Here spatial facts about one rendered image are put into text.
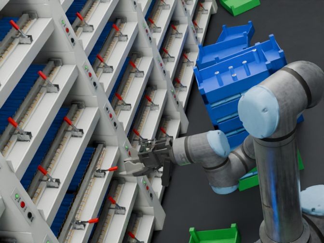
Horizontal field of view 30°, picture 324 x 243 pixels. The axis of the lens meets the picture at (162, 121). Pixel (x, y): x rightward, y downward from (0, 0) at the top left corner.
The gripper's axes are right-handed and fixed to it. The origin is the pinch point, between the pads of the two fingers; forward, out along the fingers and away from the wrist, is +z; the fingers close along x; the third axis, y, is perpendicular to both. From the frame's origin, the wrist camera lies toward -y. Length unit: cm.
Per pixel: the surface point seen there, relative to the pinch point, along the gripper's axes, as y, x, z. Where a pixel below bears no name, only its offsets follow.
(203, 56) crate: -51, -165, 14
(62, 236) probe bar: -6.4, 21.4, 21.4
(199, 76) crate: -9, -66, -14
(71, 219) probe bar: -6.5, 13.4, 20.9
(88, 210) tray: -10.0, 6.4, 18.1
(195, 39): -43, -173, 17
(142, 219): -49, -27, 22
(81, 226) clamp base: -8.7, 15.5, 17.3
